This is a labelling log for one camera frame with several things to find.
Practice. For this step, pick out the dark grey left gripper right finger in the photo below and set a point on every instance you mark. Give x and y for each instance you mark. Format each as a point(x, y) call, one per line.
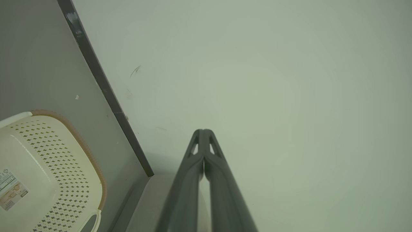
point(225, 199)

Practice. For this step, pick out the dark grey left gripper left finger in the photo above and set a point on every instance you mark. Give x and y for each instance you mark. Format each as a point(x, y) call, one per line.
point(185, 193)

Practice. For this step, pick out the paper barcode label sticker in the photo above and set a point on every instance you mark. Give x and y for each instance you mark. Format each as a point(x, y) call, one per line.
point(11, 190)

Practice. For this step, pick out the cream perforated laundry basket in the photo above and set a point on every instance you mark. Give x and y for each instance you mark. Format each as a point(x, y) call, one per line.
point(38, 167)

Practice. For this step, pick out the black wall baseboard strip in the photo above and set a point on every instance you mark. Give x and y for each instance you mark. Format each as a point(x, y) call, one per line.
point(96, 71)

